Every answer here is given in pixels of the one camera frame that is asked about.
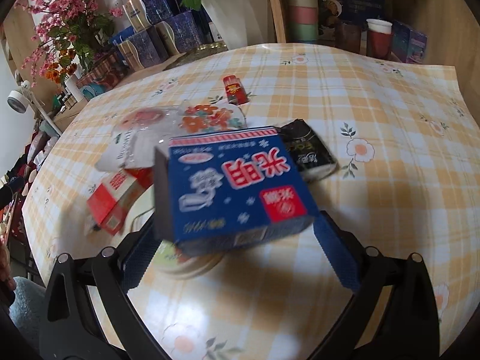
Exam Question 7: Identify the white desk fan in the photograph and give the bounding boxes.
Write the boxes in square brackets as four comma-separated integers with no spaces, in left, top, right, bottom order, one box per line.
[7,80,62,136]

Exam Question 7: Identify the green noodle cup lid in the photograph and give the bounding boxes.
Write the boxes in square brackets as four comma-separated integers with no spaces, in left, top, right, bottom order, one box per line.
[127,190,226,280]

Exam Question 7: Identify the red white cigarette box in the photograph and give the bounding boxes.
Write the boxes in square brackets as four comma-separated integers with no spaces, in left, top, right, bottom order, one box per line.
[87,167,153,236]

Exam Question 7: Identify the blue rice cracker box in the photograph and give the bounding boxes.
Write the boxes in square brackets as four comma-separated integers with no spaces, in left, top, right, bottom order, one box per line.
[154,126,319,257]

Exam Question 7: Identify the black snack packet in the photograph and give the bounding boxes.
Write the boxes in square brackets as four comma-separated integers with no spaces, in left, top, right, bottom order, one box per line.
[277,119,338,183]

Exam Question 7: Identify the stacked pastel paper cups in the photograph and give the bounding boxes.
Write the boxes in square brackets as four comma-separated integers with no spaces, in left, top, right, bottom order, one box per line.
[287,0,318,44]

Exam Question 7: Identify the small red lighter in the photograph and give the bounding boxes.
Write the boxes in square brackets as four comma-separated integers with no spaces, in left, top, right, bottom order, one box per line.
[223,75,248,106]

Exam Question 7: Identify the red paper cup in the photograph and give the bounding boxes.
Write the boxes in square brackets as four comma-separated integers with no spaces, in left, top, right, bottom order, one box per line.
[367,19,392,60]

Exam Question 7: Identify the white flower pot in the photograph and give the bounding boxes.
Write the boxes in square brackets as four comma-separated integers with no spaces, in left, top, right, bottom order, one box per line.
[202,0,276,50]

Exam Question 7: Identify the pink blossom branch arrangement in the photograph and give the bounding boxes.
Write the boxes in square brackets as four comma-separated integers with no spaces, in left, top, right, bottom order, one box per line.
[14,0,120,85]

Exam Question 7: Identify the clear plastic wrapper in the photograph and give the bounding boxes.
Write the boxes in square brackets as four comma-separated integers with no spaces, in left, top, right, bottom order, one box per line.
[95,101,247,172]

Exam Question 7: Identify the yellow plaid tablecloth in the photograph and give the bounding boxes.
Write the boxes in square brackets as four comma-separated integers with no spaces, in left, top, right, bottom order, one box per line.
[21,42,480,360]

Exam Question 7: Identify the wooden shelf unit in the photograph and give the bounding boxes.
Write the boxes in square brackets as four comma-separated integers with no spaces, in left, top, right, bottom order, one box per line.
[269,0,479,82]

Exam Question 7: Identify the person left hand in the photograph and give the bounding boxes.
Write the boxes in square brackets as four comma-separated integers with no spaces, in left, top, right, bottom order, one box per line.
[0,242,16,291]

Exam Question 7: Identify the white slim vase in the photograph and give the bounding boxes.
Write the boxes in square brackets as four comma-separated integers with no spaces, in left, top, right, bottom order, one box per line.
[64,74,86,102]

